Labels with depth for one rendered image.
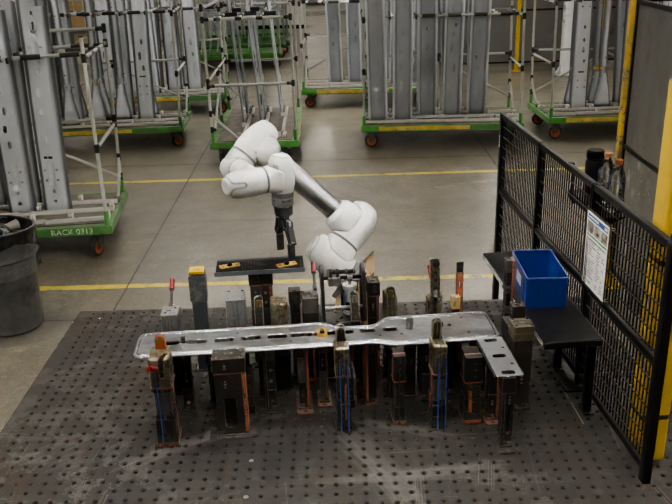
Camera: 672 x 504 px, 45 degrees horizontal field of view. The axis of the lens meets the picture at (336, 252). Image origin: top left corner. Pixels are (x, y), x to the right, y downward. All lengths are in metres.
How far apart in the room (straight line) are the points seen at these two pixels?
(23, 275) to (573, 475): 3.86
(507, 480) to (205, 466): 1.04
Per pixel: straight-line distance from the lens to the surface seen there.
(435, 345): 2.97
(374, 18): 9.88
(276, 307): 3.23
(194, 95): 12.23
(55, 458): 3.20
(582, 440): 3.16
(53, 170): 7.24
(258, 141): 3.75
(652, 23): 5.41
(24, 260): 5.67
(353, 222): 3.82
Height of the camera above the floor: 2.44
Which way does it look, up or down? 21 degrees down
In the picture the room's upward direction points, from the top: 2 degrees counter-clockwise
